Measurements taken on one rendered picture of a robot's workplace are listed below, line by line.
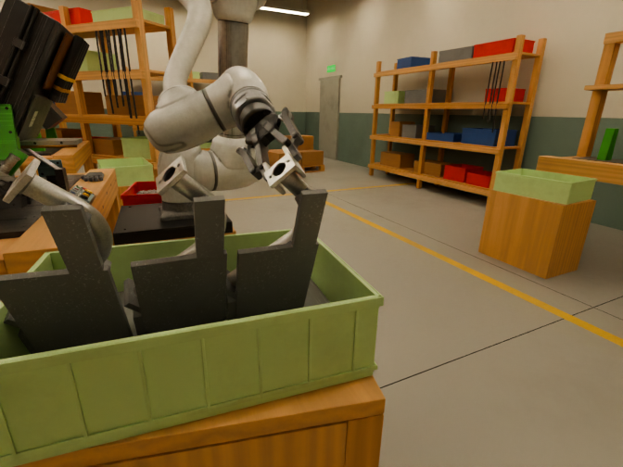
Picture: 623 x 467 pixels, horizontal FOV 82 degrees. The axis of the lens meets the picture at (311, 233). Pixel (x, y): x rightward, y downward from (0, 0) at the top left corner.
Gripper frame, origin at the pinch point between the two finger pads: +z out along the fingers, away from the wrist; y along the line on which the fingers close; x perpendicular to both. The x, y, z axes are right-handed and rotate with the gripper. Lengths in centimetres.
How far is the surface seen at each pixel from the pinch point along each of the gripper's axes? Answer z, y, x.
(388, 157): -472, 76, 481
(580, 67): -266, 299, 360
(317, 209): 7.0, 0.5, 5.6
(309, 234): 7.0, -3.9, 9.2
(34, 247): -39, -71, -6
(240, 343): 19.9, -20.8, 5.4
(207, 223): 6.2, -13.3, -6.2
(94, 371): 19.1, -35.1, -8.7
